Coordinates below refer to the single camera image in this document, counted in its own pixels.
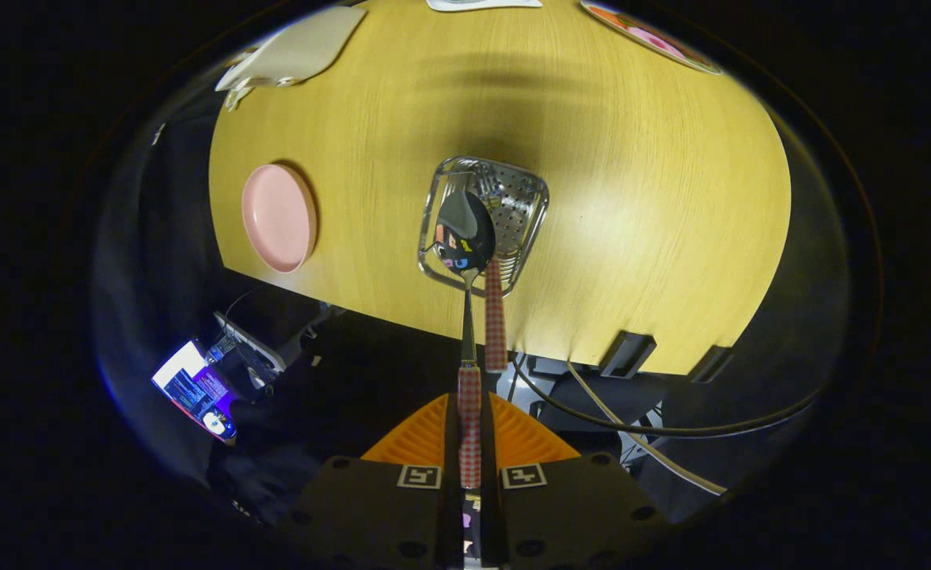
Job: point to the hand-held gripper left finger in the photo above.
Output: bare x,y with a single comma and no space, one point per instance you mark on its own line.
450,507

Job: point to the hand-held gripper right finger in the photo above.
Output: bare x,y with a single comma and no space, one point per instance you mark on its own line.
491,514

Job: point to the perforated metal drain basket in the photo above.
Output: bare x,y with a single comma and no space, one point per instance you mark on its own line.
525,206

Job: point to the pink round plate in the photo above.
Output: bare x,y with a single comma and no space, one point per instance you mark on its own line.
275,218

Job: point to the white bread tray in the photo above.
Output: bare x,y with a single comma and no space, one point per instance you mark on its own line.
307,47

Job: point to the white plate with food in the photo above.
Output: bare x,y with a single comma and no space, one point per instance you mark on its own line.
655,39

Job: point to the white square coaster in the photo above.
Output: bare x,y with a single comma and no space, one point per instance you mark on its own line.
481,5

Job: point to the black table bracket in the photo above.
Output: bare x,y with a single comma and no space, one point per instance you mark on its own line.
709,364
628,354

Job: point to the grey phone mount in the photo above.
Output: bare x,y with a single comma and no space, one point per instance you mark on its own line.
256,352

